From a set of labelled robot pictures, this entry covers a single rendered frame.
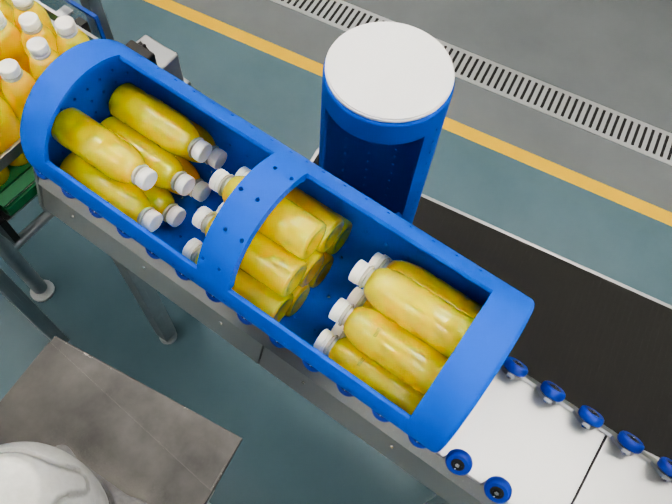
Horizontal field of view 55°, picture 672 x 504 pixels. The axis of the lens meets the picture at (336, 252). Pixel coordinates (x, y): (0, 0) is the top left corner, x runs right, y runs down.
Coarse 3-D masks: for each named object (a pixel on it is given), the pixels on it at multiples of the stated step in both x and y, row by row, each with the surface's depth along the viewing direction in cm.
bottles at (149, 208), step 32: (128, 128) 120; (64, 160) 116; (160, 160) 116; (192, 160) 123; (224, 160) 124; (96, 192) 114; (128, 192) 114; (160, 192) 121; (192, 192) 124; (160, 224) 117; (192, 256) 111; (320, 256) 110; (256, 288) 107; (352, 352) 102; (384, 384) 101
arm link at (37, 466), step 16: (0, 448) 76; (16, 448) 76; (32, 448) 77; (48, 448) 79; (0, 464) 73; (16, 464) 73; (32, 464) 74; (48, 464) 76; (64, 464) 78; (80, 464) 83; (0, 480) 72; (16, 480) 73; (32, 480) 73; (48, 480) 74; (64, 480) 76; (80, 480) 80; (96, 480) 86; (0, 496) 71; (16, 496) 72; (32, 496) 72; (48, 496) 73; (64, 496) 75; (80, 496) 78; (96, 496) 83
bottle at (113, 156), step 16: (64, 112) 114; (80, 112) 115; (64, 128) 113; (80, 128) 112; (96, 128) 113; (64, 144) 114; (80, 144) 112; (96, 144) 111; (112, 144) 111; (128, 144) 113; (96, 160) 112; (112, 160) 110; (128, 160) 111; (144, 160) 114; (112, 176) 112; (128, 176) 112
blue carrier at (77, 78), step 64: (64, 64) 108; (128, 64) 112; (256, 128) 110; (256, 192) 98; (320, 192) 118; (448, 256) 98; (256, 320) 103; (320, 320) 118; (512, 320) 91; (448, 384) 89
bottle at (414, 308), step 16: (368, 272) 100; (384, 272) 99; (368, 288) 99; (384, 288) 97; (400, 288) 97; (416, 288) 97; (384, 304) 97; (400, 304) 96; (416, 304) 96; (432, 304) 96; (448, 304) 97; (400, 320) 97; (416, 320) 96; (432, 320) 95; (448, 320) 95; (464, 320) 95; (416, 336) 98; (432, 336) 95; (448, 336) 94; (448, 352) 95
